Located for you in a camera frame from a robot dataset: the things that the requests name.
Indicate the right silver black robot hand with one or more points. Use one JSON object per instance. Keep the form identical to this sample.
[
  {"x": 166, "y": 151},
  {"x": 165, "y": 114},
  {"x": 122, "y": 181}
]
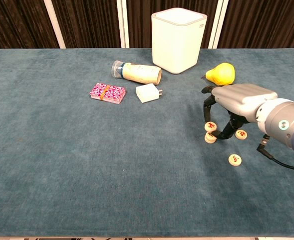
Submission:
[{"x": 239, "y": 100}]

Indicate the dark pleated screen panel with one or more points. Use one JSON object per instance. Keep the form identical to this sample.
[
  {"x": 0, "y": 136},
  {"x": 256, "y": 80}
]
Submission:
[
  {"x": 261, "y": 22},
  {"x": 139, "y": 25},
  {"x": 17, "y": 22},
  {"x": 87, "y": 22}
]

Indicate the pink patterned card deck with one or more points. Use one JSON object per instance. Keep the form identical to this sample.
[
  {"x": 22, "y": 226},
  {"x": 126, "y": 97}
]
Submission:
[{"x": 111, "y": 92}]

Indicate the white screen frame post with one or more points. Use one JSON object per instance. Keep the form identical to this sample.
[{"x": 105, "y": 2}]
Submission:
[
  {"x": 217, "y": 25},
  {"x": 123, "y": 25},
  {"x": 55, "y": 25}
]

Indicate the white square bin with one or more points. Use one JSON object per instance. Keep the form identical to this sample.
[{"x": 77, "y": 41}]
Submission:
[{"x": 176, "y": 45}]

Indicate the teal velvet table cloth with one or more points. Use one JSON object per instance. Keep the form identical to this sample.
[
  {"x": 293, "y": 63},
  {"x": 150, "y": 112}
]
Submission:
[{"x": 87, "y": 162}]

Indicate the cream squeeze bottle clear cap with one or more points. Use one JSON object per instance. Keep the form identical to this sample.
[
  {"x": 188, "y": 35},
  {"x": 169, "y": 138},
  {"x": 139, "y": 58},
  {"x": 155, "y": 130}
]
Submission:
[{"x": 139, "y": 73}]

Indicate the yellow pear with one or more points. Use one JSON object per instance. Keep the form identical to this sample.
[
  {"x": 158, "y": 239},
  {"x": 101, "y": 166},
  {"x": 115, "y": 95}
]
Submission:
[{"x": 221, "y": 73}]

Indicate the white power adapter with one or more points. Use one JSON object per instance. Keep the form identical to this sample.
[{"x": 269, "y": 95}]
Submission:
[{"x": 146, "y": 93}]

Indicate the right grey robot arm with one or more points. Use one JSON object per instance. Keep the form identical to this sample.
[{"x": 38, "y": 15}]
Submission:
[{"x": 281, "y": 120}]

